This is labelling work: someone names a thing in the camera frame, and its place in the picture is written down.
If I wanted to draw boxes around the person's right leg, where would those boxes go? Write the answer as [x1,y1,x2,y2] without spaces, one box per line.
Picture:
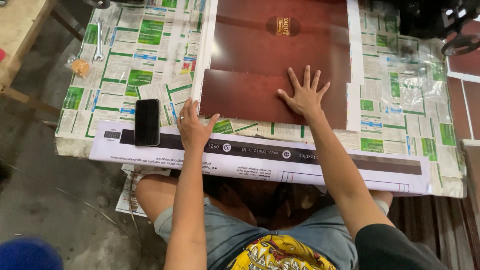
[369,190,394,208]

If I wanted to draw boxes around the black shirt with yellow print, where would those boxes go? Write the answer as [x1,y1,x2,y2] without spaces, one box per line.
[224,224,448,270]

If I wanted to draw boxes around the person's left hand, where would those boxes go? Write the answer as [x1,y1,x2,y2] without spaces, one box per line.
[176,98,221,151]

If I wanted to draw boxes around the brown glossy cut sheet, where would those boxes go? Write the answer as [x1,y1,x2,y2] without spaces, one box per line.
[199,68,349,130]

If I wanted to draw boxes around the person's leg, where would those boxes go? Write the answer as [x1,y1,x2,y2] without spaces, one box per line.
[369,190,394,208]
[134,173,259,227]

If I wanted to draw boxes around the blue denim shorts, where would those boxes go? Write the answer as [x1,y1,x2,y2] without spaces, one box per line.
[154,197,391,270]

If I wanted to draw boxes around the printed paper sheet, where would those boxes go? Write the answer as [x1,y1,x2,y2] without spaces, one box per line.
[115,164,172,218]

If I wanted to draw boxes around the person's left leg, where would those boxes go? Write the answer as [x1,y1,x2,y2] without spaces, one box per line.
[134,173,259,227]

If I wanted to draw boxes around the black machine with wheel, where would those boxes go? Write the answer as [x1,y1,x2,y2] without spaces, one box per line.
[397,0,480,58]

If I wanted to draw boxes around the crumpled clear plastic wrap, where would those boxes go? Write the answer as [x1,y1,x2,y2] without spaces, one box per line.
[379,48,451,115]

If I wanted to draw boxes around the wooden bench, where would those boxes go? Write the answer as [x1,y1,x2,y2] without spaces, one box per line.
[0,0,88,115]

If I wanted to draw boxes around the silver wrench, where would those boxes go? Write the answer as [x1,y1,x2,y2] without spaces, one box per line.
[93,19,106,62]

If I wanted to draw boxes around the long white printed paper strip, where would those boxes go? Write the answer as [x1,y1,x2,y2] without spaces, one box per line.
[89,121,432,196]

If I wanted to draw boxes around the person's right hand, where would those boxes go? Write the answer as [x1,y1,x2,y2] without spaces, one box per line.
[277,65,332,118]

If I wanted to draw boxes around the black curved object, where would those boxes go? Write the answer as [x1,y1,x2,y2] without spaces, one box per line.
[82,0,112,10]

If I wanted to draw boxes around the green printed paper table cover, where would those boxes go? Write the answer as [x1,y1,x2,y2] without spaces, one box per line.
[55,0,468,199]

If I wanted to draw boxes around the blue round object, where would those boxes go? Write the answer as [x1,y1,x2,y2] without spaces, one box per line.
[0,237,65,270]

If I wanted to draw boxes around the clear bag with snack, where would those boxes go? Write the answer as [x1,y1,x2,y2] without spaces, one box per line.
[65,54,92,79]

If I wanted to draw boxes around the stack of brown bordered sheets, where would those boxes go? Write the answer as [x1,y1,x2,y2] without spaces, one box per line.
[445,20,480,141]

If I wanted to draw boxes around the wooden board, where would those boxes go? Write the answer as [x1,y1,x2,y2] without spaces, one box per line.
[460,139,480,229]

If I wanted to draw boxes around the large brown white-bordered sheet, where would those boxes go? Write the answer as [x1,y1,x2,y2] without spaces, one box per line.
[191,0,365,132]

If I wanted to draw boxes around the black smartphone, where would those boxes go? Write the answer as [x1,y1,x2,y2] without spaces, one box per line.
[134,98,161,147]

